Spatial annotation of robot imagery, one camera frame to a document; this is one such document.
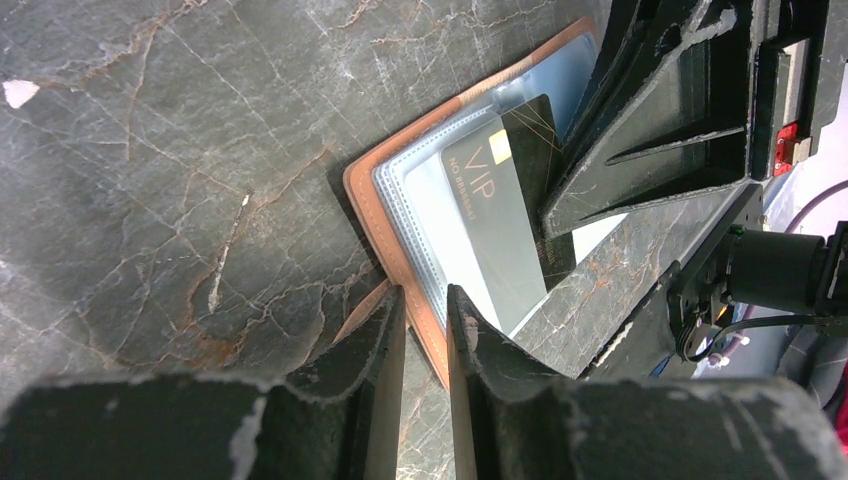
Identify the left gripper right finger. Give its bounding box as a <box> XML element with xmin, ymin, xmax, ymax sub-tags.
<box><xmin>447</xmin><ymin>285</ymin><xmax>847</xmax><ymax>479</ymax></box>

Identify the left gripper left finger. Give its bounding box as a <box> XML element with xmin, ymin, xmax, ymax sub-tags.
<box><xmin>1</xmin><ymin>287</ymin><xmax>405</xmax><ymax>479</ymax></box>

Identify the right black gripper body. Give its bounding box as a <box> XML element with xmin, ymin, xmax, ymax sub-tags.
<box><xmin>749</xmin><ymin>1</ymin><xmax>847</xmax><ymax>179</ymax></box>

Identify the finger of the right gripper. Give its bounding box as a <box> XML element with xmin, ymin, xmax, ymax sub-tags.
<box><xmin>541</xmin><ymin>1</ymin><xmax>757</xmax><ymax>238</ymax></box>

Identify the black card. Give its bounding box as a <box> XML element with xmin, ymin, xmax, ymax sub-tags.
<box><xmin>440</xmin><ymin>93</ymin><xmax>578</xmax><ymax>316</ymax></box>

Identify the brown leather card holder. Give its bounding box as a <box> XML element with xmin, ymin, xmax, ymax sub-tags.
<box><xmin>343</xmin><ymin>17</ymin><xmax>597</xmax><ymax>384</ymax></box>

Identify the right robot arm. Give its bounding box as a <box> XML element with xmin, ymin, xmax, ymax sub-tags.
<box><xmin>542</xmin><ymin>1</ymin><xmax>847</xmax><ymax>379</ymax></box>

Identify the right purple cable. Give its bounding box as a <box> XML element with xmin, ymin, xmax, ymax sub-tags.
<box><xmin>784</xmin><ymin>178</ymin><xmax>848</xmax><ymax>234</ymax></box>

